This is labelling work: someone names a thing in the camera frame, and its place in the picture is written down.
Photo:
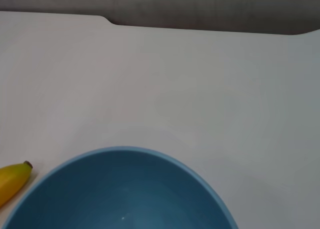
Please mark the blue bowl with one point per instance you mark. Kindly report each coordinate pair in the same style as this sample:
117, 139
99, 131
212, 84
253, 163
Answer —
125, 194

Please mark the yellow banana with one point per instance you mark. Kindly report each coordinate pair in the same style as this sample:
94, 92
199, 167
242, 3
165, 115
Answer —
12, 179

